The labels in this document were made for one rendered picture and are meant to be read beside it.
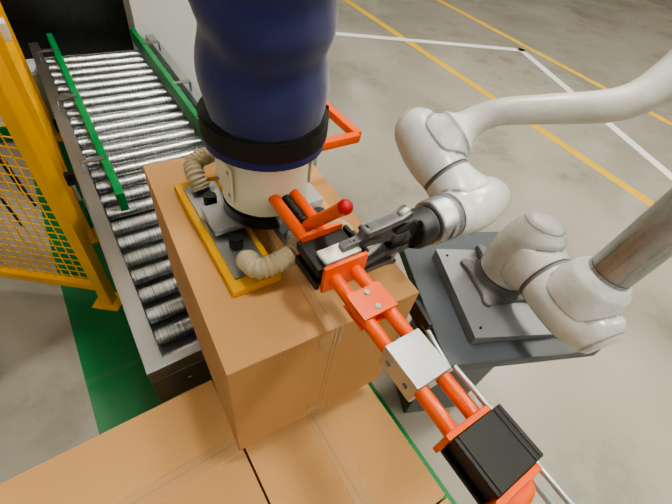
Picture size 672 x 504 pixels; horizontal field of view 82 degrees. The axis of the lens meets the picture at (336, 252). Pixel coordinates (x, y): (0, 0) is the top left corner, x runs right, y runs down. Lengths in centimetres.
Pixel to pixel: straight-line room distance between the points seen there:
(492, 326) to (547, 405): 103
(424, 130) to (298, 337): 47
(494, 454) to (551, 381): 176
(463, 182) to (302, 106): 34
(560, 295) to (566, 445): 116
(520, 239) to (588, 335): 28
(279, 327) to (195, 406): 57
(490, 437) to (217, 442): 81
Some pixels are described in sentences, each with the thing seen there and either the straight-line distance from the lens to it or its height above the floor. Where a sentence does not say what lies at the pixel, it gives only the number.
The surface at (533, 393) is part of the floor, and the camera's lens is 218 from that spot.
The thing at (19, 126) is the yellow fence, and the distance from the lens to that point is 153.
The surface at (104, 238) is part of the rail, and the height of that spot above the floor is 59.
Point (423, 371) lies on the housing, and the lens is 54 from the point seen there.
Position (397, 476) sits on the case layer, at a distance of 120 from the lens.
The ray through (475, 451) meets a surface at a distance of 51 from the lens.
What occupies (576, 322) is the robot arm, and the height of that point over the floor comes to 97.
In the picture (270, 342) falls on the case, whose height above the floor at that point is 107.
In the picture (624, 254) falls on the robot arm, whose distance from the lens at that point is 104.
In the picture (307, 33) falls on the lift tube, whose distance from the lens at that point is 58.
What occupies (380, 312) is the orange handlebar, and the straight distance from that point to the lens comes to 57.
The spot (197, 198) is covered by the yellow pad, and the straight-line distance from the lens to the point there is 90.
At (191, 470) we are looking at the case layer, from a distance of 117.
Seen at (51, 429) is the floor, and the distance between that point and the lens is 194.
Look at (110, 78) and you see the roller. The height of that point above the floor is 53.
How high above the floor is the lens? 167
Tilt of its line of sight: 47 degrees down
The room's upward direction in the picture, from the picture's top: 12 degrees clockwise
